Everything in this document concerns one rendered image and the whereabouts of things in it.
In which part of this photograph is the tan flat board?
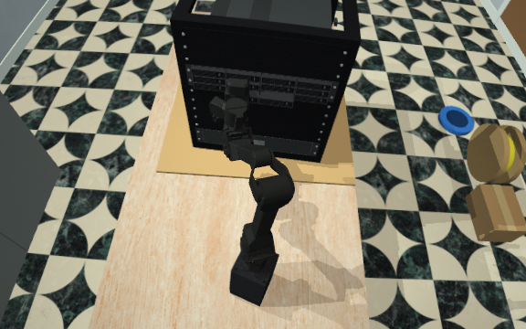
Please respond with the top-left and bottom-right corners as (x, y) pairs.
(156, 81), (356, 186)

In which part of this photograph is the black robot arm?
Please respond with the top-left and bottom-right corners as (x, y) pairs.
(209, 96), (295, 274)

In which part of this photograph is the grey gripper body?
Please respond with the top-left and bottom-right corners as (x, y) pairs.
(227, 78), (249, 127)

